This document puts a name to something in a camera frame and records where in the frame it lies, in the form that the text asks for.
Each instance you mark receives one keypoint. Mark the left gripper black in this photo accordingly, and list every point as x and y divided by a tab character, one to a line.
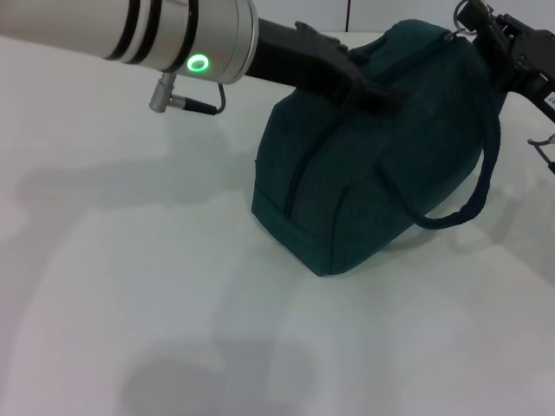
299	56

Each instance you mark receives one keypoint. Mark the dark teal fabric lunch bag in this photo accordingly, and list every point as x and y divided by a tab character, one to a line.
368	173

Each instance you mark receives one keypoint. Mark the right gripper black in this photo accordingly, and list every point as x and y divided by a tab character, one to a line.
535	65

